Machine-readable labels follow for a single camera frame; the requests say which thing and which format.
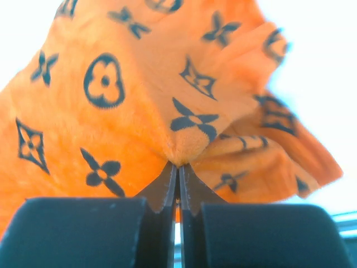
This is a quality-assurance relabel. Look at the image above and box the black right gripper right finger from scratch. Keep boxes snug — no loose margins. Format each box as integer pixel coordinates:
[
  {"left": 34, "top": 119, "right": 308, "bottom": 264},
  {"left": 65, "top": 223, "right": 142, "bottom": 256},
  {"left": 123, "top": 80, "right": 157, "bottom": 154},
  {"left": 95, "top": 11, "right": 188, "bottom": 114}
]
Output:
[{"left": 178, "top": 165, "right": 353, "bottom": 267}]

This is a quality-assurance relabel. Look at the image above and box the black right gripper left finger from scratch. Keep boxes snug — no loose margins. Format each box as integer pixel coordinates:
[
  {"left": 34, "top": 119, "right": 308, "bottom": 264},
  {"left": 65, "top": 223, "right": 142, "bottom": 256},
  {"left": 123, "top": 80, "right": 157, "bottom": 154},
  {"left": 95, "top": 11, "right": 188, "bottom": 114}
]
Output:
[{"left": 1, "top": 163, "right": 177, "bottom": 267}]

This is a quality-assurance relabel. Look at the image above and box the orange patterned plush pillowcase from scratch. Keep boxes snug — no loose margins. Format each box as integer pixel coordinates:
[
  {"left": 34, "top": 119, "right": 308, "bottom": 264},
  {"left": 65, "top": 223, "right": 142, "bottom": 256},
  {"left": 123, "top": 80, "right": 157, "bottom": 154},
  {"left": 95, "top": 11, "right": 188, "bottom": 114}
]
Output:
[{"left": 1, "top": 1, "right": 343, "bottom": 235}]

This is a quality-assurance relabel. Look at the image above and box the aluminium front rail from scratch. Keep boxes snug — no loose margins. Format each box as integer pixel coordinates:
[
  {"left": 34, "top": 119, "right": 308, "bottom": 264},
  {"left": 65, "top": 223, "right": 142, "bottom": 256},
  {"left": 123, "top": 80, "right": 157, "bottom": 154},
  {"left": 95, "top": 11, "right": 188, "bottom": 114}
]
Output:
[{"left": 332, "top": 211, "right": 356, "bottom": 247}]

